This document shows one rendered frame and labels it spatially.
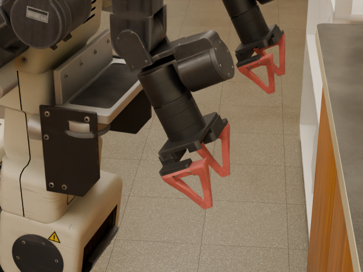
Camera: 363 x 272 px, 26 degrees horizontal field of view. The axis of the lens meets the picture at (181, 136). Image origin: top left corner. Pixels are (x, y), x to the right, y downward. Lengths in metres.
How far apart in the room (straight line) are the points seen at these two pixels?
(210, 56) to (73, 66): 0.36
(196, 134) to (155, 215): 1.89
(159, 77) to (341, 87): 0.67
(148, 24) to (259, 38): 0.47
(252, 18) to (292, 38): 3.38
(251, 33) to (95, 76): 0.30
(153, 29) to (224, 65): 0.11
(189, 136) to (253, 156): 2.31
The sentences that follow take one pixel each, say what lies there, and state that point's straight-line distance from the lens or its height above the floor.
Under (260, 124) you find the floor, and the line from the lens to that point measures 3.68.
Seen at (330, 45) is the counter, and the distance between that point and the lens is 1.89.
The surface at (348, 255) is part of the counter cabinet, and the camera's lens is 1.45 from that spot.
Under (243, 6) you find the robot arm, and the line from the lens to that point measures 1.46.
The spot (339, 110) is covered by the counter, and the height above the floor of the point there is 0.94.
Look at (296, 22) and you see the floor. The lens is 5.14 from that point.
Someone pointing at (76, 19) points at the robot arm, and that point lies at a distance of 1.11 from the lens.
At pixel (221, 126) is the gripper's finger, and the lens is 1.13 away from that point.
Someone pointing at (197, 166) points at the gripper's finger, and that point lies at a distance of 1.05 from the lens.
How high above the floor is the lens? 1.56
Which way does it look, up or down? 26 degrees down
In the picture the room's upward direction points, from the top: straight up
